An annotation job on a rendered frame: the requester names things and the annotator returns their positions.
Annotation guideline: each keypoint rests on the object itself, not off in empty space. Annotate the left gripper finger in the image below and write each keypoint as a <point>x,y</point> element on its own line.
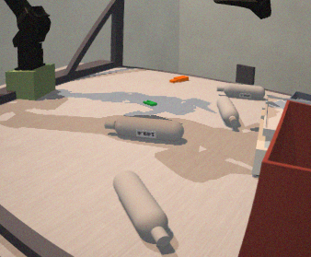
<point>250,4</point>

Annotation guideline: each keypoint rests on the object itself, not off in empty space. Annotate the white gas cylinder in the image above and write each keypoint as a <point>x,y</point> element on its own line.
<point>144,211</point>

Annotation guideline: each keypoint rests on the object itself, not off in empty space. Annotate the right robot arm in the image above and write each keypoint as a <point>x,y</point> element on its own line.
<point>33,23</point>

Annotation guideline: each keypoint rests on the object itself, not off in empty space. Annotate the red open box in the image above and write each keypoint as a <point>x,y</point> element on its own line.
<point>279,223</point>

